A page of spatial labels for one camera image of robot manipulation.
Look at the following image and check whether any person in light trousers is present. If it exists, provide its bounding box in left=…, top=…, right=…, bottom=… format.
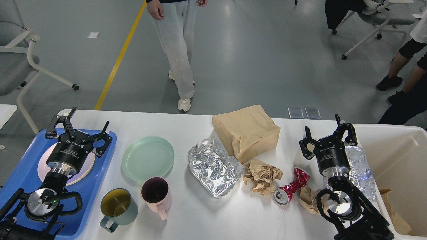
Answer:
left=146, top=0, right=208, bottom=112

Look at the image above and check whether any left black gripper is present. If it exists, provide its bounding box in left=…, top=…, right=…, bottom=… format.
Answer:
left=45, top=107, right=113, bottom=175

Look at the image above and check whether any black jacket on chair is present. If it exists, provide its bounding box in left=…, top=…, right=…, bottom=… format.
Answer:
left=325, top=0, right=366, bottom=30

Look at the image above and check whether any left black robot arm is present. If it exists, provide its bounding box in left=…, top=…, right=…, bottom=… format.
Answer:
left=1, top=107, right=116, bottom=240

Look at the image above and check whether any crumpled brown paper ball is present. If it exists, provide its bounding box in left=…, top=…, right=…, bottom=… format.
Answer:
left=244, top=159, right=283, bottom=196

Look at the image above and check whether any pink plate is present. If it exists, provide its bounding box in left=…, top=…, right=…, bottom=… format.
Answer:
left=37, top=143, right=95, bottom=186

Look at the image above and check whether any blue plastic tray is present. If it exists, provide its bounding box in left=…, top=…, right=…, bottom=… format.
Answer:
left=0, top=131, right=116, bottom=240

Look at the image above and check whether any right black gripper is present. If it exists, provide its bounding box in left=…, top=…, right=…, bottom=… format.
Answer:
left=299, top=114, right=358, bottom=177

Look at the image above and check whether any brown paper in bin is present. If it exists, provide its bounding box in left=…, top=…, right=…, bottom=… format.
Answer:
left=378, top=187, right=411, bottom=235

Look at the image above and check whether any white paper cup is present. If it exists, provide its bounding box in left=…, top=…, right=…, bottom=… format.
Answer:
left=293, top=143, right=319, bottom=174

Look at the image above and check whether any teal mug yellow inside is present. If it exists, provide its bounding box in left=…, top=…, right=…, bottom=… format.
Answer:
left=100, top=188, right=138, bottom=233

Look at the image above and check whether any grey office chair left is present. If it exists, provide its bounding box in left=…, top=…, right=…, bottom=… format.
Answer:
left=0, top=0, right=79, bottom=134

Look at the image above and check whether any mint green plate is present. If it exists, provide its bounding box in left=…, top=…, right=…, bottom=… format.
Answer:
left=121, top=136, right=175, bottom=182

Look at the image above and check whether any seated person in black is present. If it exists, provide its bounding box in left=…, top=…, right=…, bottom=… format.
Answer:
left=376, top=16, right=427, bottom=125

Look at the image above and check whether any white waste bin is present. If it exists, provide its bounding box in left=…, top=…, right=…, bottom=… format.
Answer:
left=354, top=124, right=427, bottom=240

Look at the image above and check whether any white side table edge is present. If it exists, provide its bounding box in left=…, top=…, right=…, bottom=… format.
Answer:
left=0, top=104, right=17, bottom=128

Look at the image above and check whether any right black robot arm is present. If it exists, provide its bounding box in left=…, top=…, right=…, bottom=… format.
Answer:
left=299, top=114, right=394, bottom=240

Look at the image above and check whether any crushed clear plastic bottle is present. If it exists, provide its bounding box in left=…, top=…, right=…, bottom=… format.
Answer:
left=345, top=146, right=377, bottom=202

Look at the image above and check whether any crushed red can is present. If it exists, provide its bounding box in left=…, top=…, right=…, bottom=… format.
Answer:
left=273, top=167, right=311, bottom=206

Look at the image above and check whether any brown paper bag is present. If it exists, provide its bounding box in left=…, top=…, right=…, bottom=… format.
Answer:
left=212, top=105, right=281, bottom=164

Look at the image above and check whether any grey office chair right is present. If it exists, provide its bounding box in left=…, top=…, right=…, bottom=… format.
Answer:
left=331, top=0, right=415, bottom=60

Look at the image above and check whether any pink mug dark inside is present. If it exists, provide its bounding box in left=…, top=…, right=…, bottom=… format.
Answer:
left=141, top=177, right=172, bottom=220

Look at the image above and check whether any small crumpled brown paper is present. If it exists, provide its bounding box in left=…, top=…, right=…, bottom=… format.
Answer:
left=299, top=186, right=320, bottom=215

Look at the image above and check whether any grey office chair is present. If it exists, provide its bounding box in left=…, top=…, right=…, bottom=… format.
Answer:
left=331, top=0, right=415, bottom=60
left=0, top=0, right=79, bottom=134

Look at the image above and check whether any crumpled aluminium foil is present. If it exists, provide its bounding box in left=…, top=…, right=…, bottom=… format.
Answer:
left=188, top=138, right=244, bottom=199

